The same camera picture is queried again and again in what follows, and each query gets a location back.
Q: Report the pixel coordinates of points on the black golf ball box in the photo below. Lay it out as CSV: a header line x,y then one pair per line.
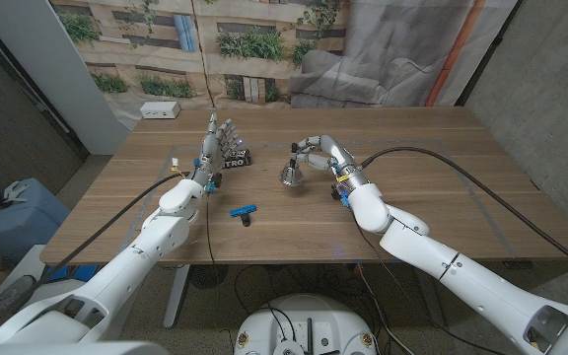
x,y
239,160

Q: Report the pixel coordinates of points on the white power strip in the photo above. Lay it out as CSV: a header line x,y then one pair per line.
x,y
160,109

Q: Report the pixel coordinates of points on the blue binder clip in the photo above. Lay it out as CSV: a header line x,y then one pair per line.
x,y
242,211

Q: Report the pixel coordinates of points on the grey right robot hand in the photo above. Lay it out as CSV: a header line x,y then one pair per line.
x,y
333,155

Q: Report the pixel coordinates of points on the black round floor base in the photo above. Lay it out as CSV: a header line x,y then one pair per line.
x,y
207,276

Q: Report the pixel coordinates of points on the printed fabric backdrop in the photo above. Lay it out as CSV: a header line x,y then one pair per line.
x,y
264,74

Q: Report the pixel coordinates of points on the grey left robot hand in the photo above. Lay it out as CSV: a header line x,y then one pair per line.
x,y
210,153

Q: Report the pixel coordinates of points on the white robot torso base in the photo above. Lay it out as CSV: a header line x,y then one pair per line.
x,y
304,320

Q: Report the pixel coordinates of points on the grey table leg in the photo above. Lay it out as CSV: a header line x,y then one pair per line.
x,y
429,301

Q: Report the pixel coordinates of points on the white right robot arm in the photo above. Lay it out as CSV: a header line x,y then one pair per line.
x,y
461,276

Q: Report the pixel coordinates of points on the blue storage bin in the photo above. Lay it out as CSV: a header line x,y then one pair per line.
x,y
18,222

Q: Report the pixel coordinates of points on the white table leg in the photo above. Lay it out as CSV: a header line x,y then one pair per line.
x,y
175,296

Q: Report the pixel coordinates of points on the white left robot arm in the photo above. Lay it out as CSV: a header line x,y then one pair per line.
x,y
131,266

